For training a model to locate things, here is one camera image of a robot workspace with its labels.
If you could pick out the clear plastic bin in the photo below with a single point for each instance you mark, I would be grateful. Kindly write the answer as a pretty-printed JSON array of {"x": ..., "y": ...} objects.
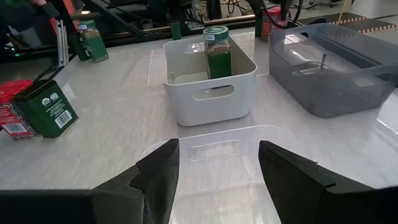
[{"x": 217, "y": 161}]

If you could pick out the black mat with striped edge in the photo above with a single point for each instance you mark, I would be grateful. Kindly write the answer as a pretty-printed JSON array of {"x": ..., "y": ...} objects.
[{"x": 357, "y": 25}]

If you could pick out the red-lidded paprika tin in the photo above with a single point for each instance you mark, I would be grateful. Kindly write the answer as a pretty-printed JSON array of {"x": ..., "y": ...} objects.
[
  {"x": 269, "y": 23},
  {"x": 12, "y": 121}
]

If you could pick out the green-lidded spice jar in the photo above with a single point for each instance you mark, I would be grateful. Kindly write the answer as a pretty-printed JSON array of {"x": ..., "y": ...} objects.
[
  {"x": 94, "y": 43},
  {"x": 219, "y": 59}
]

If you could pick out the silver aluminium extrusion bar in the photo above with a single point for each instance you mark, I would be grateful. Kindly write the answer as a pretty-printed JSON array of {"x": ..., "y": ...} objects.
[{"x": 62, "y": 43}]

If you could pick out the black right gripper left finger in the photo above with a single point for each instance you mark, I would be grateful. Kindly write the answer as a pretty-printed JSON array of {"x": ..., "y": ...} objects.
[{"x": 109, "y": 205}]

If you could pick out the translucent grey plastic bin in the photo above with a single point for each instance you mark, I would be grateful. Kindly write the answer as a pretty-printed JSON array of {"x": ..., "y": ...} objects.
[{"x": 332, "y": 81}]

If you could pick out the white plastic bin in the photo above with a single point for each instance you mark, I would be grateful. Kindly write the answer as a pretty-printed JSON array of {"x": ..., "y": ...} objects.
[{"x": 214, "y": 105}]

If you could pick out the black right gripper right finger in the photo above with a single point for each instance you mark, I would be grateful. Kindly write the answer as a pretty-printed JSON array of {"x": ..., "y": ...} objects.
[{"x": 326, "y": 202}]

